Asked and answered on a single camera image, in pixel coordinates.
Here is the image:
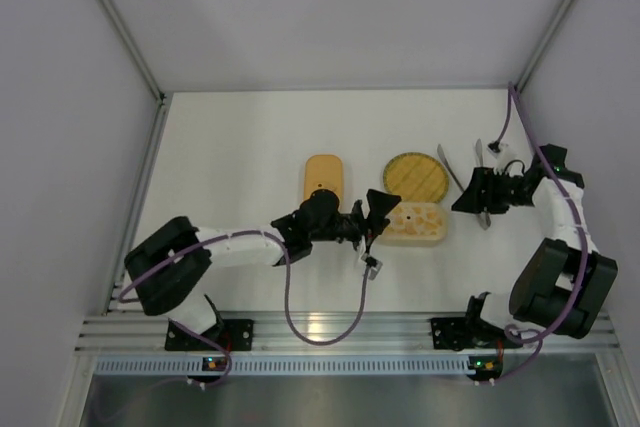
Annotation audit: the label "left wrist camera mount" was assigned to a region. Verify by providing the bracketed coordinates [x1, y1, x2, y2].
[356, 241, 383, 281]

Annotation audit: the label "beige lunch box container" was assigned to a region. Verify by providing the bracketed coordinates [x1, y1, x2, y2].
[377, 231, 447, 247]

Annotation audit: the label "left aluminium frame post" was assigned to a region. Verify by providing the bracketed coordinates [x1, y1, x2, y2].
[67, 0, 169, 103]

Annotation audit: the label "aluminium frame post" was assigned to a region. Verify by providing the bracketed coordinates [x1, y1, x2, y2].
[515, 0, 579, 92]
[67, 0, 169, 103]

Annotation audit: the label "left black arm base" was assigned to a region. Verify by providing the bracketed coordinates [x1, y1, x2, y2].
[164, 318, 254, 352]

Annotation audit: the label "orange lunch box lid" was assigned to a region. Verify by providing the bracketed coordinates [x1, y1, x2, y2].
[303, 154, 344, 202]

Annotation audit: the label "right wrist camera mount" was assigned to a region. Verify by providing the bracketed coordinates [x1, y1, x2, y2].
[487, 141, 516, 170]

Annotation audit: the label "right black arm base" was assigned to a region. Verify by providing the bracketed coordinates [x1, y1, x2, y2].
[430, 317, 521, 352]

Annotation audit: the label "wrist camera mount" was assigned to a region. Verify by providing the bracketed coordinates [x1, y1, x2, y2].
[487, 141, 516, 170]
[356, 241, 383, 281]

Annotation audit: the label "right aluminium frame post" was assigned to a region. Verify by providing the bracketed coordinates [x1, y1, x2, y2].
[515, 0, 579, 92]

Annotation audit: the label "slotted grey cable duct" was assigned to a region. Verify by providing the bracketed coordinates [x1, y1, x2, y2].
[94, 355, 498, 377]

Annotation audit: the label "patterned beige lunch box lid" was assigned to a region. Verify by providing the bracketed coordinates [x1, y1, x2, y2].
[383, 202, 448, 234]

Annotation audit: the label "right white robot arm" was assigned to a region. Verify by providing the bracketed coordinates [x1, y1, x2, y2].
[452, 144, 618, 339]

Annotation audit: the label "metal food tongs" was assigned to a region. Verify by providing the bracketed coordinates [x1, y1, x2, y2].
[436, 139, 491, 230]

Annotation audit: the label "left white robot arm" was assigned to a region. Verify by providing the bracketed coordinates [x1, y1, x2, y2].
[118, 189, 401, 336]

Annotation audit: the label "round woven bamboo tray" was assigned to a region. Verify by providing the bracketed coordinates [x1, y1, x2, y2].
[382, 152, 449, 203]

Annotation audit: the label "aluminium front rail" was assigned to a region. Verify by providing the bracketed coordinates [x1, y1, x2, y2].
[73, 310, 621, 357]

